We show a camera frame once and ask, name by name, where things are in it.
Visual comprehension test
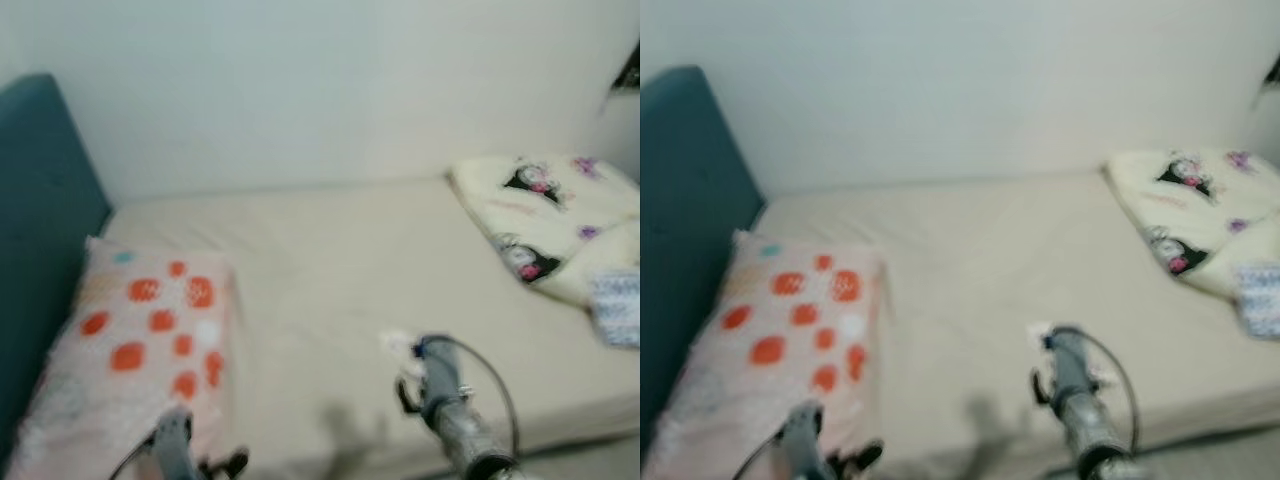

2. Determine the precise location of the pink patterned pillow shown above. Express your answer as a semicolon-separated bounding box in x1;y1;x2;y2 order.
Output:
645;230;891;480
3;235;249;480

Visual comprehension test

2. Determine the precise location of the white blue paperback book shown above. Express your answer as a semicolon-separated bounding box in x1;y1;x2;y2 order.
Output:
588;266;641;349
1235;262;1280;341

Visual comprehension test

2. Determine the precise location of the beige mattress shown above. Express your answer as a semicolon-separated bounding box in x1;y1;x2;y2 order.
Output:
95;175;641;479
745;170;1280;476

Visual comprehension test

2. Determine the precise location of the cream cartoon print blanket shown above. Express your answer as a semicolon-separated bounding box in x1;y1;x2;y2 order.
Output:
447;153;641;309
1105;148;1280;301

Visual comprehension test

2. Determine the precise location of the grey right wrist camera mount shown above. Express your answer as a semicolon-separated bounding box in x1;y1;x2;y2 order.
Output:
1048;325;1096;396
415;335;466;406

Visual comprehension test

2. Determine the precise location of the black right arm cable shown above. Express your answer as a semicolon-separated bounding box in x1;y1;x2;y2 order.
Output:
1058;325;1141;451
425;335;521;461

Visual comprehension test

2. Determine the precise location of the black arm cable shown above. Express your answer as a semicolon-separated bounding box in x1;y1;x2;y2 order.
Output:
1058;325;1141;451
425;335;521;461
108;440;161;480
735;432;791;480

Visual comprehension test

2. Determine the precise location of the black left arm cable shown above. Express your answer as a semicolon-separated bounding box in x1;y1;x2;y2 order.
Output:
108;440;161;480
735;432;791;480

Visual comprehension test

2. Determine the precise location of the dark window frame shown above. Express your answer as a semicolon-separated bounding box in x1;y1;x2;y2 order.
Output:
600;40;641;98
1255;55;1280;106

